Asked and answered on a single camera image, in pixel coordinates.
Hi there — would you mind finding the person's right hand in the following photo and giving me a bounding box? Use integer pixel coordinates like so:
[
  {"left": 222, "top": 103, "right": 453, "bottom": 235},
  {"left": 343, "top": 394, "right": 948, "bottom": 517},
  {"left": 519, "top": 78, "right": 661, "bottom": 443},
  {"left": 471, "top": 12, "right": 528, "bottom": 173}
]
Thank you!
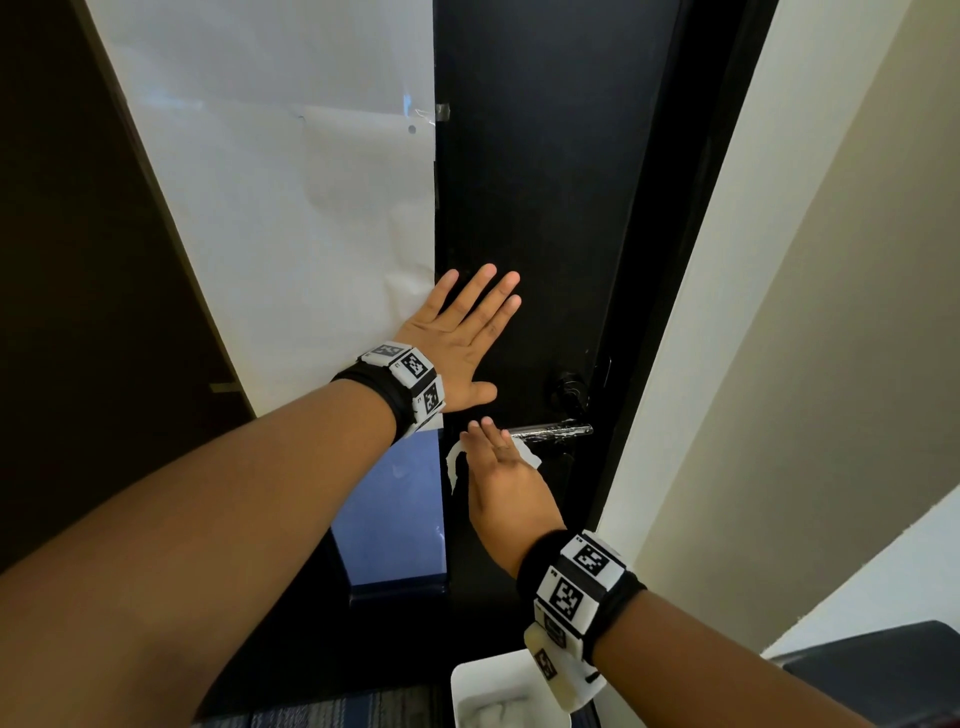
[{"left": 459, "top": 417, "right": 568, "bottom": 579}]

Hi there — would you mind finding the person's left hand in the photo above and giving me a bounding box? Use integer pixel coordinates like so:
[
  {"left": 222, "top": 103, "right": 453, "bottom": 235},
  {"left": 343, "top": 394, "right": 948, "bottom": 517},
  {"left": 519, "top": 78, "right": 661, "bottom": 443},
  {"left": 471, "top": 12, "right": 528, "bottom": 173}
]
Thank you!
[{"left": 393, "top": 263, "right": 523, "bottom": 414}]

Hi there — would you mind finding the white cleaning cloth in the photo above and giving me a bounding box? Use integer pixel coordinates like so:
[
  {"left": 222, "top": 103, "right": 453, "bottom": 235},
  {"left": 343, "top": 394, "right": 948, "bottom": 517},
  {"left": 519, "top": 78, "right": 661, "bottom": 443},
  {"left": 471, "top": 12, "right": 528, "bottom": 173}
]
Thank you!
[{"left": 444, "top": 438, "right": 543, "bottom": 498}]

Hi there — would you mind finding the person's left forearm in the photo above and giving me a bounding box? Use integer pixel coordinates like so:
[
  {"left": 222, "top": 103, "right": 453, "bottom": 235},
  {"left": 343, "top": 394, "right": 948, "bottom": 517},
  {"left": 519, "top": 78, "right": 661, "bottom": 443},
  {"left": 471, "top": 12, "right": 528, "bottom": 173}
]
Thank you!
[{"left": 0, "top": 378, "right": 399, "bottom": 728}]

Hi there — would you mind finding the person's right forearm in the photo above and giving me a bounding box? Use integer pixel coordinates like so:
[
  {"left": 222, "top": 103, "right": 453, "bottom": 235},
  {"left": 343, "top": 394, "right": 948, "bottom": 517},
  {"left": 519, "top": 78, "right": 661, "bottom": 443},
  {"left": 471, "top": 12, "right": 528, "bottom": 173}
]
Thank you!
[{"left": 592, "top": 588, "right": 879, "bottom": 728}]

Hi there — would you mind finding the left wristband with marker blocks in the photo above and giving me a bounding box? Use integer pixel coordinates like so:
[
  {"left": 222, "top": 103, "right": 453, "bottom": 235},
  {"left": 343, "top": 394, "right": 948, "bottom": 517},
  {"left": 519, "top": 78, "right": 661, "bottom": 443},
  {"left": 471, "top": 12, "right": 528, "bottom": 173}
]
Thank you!
[{"left": 332, "top": 342, "right": 448, "bottom": 444}]

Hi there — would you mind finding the wristband with marker blocks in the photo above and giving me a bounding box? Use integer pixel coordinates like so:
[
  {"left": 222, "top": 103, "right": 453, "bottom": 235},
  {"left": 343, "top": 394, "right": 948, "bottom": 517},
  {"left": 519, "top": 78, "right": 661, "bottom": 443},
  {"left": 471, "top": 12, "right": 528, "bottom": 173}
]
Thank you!
[
  {"left": 517, "top": 530, "right": 648, "bottom": 714},
  {"left": 332, "top": 342, "right": 448, "bottom": 444}
]

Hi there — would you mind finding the black door lock knob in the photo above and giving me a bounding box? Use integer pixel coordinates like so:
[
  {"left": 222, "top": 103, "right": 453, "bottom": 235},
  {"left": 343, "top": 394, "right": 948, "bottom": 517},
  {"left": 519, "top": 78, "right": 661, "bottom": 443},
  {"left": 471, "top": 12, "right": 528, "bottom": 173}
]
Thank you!
[{"left": 553, "top": 369, "right": 594, "bottom": 414}]

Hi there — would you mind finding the black door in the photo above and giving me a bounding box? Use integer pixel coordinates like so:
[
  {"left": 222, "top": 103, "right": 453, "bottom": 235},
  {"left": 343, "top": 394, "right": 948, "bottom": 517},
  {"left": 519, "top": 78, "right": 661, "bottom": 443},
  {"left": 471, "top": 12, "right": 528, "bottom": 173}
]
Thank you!
[{"left": 433, "top": 0, "right": 691, "bottom": 661}]

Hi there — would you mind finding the right wristband with marker blocks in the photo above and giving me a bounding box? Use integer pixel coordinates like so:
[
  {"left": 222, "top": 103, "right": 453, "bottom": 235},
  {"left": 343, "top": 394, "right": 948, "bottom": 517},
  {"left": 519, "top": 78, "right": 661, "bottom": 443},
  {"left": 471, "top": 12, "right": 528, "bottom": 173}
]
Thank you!
[{"left": 517, "top": 530, "right": 648, "bottom": 714}]

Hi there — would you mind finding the large white paper sheet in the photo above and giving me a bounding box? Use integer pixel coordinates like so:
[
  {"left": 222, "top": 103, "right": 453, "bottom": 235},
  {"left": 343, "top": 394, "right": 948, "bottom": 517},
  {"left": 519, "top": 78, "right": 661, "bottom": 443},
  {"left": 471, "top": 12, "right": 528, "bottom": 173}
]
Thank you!
[{"left": 84, "top": 0, "right": 439, "bottom": 418}]

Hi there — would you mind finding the white waste bin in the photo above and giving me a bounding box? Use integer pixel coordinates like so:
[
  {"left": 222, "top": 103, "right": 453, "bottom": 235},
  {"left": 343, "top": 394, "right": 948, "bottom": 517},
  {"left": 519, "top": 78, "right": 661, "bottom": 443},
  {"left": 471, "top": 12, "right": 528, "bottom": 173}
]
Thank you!
[{"left": 450, "top": 651, "right": 601, "bottom": 728}]

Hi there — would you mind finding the dark brown cabinet panel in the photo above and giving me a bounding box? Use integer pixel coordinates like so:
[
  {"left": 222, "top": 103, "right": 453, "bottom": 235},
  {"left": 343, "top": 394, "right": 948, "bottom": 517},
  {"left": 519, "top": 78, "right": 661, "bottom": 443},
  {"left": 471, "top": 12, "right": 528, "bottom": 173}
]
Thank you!
[{"left": 0, "top": 0, "right": 256, "bottom": 575}]

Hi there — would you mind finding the black padded seat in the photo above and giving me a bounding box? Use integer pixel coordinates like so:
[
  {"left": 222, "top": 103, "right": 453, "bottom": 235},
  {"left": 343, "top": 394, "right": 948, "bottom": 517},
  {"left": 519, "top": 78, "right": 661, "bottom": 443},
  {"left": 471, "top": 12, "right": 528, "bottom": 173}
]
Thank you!
[{"left": 772, "top": 621, "right": 960, "bottom": 728}]

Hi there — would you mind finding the chrome door handle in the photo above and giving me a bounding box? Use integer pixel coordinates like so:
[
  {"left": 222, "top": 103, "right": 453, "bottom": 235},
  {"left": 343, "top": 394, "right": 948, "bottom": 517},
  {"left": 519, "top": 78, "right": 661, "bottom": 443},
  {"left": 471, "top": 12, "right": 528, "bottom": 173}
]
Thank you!
[{"left": 506, "top": 422, "right": 594, "bottom": 444}]

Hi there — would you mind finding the black door frame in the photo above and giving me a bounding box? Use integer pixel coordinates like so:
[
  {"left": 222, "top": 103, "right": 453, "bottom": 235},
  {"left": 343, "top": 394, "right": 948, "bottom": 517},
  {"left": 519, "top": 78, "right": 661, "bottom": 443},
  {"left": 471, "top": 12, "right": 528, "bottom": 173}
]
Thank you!
[{"left": 585, "top": 0, "right": 781, "bottom": 535}]

